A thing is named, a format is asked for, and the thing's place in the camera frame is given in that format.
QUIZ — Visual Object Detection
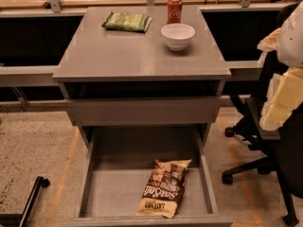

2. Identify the grey drawer cabinet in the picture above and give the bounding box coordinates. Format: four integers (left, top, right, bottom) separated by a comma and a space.
53, 6, 230, 143

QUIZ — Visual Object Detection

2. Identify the brown chip bag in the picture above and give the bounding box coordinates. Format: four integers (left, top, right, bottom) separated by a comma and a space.
136, 160, 191, 218

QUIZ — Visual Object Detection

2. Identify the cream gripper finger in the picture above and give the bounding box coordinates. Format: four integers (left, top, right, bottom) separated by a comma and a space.
257, 28, 280, 66
259, 67, 303, 131

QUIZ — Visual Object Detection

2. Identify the red coca-cola can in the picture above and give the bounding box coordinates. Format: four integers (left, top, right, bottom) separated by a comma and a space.
167, 0, 182, 24

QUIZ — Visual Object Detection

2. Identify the white bowl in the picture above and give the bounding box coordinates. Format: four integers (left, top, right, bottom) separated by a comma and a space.
161, 23, 195, 51

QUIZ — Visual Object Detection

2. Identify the black metal stand leg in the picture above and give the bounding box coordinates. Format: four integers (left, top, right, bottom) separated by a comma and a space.
0, 176, 50, 227

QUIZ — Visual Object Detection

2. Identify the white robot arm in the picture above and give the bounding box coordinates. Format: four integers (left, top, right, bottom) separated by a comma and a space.
258, 2, 303, 131

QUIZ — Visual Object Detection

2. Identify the green chip bag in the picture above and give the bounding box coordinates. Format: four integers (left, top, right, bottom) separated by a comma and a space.
102, 12, 152, 32

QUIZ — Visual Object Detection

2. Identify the open grey middle drawer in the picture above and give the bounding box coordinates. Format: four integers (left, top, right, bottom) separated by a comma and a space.
60, 127, 232, 227

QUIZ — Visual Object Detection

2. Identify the black office chair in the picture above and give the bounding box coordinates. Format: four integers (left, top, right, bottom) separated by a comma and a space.
221, 3, 303, 227

